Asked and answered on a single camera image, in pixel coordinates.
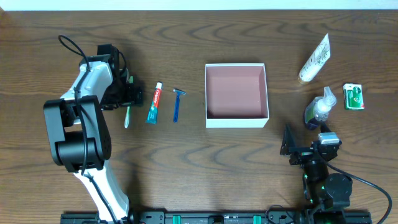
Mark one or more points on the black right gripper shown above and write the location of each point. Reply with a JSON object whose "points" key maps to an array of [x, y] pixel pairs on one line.
{"points": [[300, 149]]}

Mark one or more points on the white box pink interior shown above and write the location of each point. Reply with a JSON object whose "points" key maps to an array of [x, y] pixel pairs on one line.
{"points": [[236, 95]]}

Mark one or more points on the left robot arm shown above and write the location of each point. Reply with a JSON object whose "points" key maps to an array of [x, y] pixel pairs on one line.
{"points": [[79, 137]]}

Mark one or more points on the green white toothbrush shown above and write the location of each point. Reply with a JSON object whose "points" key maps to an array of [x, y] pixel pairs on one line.
{"points": [[127, 116]]}

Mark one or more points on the black mounting rail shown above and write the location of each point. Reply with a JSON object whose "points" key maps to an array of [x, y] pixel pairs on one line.
{"points": [[272, 216]]}

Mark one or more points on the Colgate toothpaste tube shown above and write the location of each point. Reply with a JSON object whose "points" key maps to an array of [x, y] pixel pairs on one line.
{"points": [[154, 107]]}

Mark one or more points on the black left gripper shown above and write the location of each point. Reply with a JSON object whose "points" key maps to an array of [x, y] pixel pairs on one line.
{"points": [[133, 95]]}

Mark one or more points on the blue disposable razor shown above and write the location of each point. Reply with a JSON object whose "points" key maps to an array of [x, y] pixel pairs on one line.
{"points": [[177, 103]]}

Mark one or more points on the white lotion tube gold cap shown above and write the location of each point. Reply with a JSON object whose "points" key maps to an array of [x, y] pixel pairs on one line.
{"points": [[316, 61]]}

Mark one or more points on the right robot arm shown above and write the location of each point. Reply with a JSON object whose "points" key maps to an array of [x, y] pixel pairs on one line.
{"points": [[328, 193]]}

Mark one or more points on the clear foam soap pump bottle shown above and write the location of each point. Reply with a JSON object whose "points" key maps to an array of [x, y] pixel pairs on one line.
{"points": [[318, 110]]}

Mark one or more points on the green Dettol soap bar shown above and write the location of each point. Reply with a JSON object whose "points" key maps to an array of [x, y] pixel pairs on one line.
{"points": [[353, 96]]}

